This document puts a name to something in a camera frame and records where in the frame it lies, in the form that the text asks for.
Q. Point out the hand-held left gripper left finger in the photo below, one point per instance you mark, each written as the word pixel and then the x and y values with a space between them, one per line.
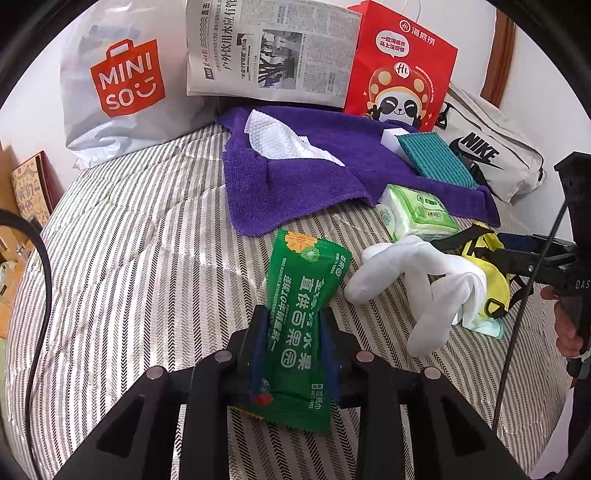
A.
pixel 258 350

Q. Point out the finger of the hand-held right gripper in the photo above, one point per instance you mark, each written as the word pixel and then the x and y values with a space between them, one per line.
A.
pixel 515 240
pixel 517 265

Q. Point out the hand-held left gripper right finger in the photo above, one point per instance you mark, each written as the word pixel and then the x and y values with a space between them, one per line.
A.
pixel 332 360

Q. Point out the green wet wipe packet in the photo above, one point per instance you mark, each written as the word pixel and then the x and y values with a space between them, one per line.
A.
pixel 295 323

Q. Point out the light green cloth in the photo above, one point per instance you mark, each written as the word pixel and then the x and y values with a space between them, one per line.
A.
pixel 489 328

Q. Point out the green tissue pack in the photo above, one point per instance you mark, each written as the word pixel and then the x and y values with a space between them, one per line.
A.
pixel 415 212

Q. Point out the teal ribbed cloth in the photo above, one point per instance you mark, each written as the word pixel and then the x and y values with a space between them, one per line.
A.
pixel 438 159

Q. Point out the white sponge block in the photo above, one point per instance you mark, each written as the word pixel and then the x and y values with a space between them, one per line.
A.
pixel 392 137

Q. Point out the purple towel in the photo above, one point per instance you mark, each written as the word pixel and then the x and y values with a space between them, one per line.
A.
pixel 295 184

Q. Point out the white paper towel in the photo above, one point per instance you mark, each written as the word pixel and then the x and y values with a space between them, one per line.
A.
pixel 277 138

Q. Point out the person's right hand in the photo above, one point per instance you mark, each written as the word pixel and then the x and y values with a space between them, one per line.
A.
pixel 565 323

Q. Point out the grey waist bag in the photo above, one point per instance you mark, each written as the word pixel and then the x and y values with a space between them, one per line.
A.
pixel 508 161

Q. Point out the red paper bag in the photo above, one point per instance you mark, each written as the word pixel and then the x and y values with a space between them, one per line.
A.
pixel 383 60

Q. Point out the white plastic shopping bag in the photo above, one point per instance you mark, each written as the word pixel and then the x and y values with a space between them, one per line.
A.
pixel 92 134

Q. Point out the patterned brown box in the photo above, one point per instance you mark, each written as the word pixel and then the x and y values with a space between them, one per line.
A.
pixel 32 189

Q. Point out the folded newspaper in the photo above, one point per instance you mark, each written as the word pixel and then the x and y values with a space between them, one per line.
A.
pixel 231 46

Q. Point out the wooden door frame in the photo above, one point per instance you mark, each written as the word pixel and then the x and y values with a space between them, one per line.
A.
pixel 501 60

